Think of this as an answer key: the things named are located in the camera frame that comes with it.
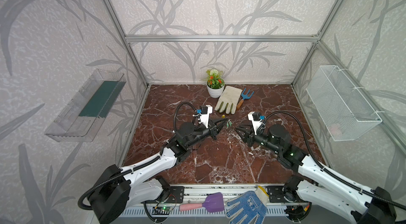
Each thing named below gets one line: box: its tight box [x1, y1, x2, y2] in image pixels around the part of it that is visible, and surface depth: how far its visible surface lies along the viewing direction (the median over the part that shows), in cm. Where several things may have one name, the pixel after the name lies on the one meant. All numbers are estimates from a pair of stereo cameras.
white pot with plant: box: [205, 68, 226, 99], surface depth 106 cm
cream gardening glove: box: [214, 85, 243, 115], surface depth 110 cm
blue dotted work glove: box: [225, 185, 270, 224], surface depth 72 cm
